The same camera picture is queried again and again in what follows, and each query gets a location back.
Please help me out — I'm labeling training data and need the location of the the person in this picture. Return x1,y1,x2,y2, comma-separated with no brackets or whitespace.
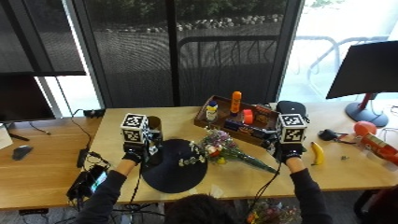
73,158,332,224

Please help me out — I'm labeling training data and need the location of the black brimmed hat with flowers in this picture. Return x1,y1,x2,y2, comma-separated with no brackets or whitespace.
141,138,209,194

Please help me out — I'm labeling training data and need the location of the black computer monitor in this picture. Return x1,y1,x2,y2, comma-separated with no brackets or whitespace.
324,40,398,128

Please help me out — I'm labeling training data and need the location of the orange ball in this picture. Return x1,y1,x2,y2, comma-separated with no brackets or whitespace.
352,120,378,137

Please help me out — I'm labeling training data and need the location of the white marker cube left glove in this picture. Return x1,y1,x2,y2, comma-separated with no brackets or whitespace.
119,113,149,145

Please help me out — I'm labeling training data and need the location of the black cable of right glove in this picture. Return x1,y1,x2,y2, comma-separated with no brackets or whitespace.
247,161,283,216

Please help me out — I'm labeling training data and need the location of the white marker cube glove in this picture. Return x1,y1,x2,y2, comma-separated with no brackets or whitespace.
275,113,308,145
119,113,149,145

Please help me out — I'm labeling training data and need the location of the white bottle with blue cap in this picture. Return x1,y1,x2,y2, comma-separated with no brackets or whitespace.
205,100,218,123

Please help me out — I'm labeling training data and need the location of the black clamp on table edge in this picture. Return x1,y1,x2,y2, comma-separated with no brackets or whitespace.
82,108,105,119

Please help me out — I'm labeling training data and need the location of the white marker cube right glove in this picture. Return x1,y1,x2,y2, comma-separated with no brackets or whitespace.
275,113,308,145

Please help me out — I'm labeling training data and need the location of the black computer mouse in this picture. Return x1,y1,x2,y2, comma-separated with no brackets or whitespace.
10,145,33,161

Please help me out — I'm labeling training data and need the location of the red cylindrical can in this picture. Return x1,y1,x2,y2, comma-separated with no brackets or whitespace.
359,133,398,166

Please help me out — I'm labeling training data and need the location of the yellow banana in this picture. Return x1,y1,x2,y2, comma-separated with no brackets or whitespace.
310,141,326,166

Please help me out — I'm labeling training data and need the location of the black cable of left glove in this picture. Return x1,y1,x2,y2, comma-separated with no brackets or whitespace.
125,162,143,206

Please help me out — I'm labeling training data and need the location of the black cable of glove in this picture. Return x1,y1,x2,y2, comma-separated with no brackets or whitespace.
247,161,283,216
125,162,143,206

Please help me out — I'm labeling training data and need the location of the orange bottle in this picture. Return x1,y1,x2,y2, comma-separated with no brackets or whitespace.
230,91,242,115

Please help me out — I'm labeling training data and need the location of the dark monitor with screen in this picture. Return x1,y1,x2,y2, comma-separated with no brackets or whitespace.
0,73,57,124

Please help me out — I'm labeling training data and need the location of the red cup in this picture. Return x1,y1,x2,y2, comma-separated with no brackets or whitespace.
242,108,255,125

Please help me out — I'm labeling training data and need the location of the person's left hand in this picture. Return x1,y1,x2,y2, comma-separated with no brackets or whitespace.
122,142,151,165

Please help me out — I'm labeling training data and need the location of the brown wooden tray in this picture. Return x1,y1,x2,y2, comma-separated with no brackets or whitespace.
193,94,283,147

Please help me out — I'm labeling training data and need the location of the dark snack box in tray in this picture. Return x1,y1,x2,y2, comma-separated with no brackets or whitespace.
222,119,271,139

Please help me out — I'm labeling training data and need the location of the dark cylindrical vase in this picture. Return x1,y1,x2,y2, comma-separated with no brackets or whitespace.
143,115,163,166

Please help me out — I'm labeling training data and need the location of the flower bouquet with green stems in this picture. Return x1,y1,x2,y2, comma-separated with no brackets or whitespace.
198,128,278,175

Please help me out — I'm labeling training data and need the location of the black small device with cable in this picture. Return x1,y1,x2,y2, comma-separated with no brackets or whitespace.
316,128,350,144

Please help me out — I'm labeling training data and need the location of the black power adapter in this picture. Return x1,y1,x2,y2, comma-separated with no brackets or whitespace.
75,147,89,169

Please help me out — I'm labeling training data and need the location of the black smartphone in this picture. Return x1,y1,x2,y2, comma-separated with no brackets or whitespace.
85,164,109,195

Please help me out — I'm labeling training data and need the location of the person's right hand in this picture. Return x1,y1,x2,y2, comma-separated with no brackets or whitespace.
272,140,308,163

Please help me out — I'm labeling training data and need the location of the flower bunch under table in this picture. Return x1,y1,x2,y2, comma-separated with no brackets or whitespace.
245,200,300,224

